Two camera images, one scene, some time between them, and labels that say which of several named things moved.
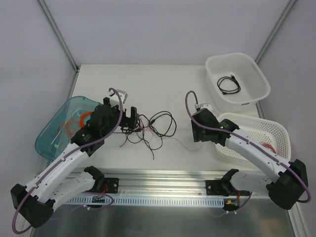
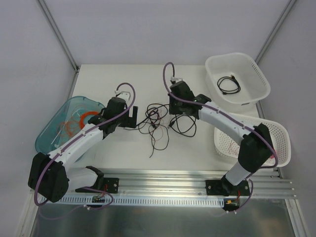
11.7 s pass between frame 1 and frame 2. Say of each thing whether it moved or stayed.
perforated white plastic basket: stayed
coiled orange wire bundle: stayed
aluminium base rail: stayed
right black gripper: moved
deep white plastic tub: stayed
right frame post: stayed
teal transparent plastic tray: stayed
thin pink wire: moved
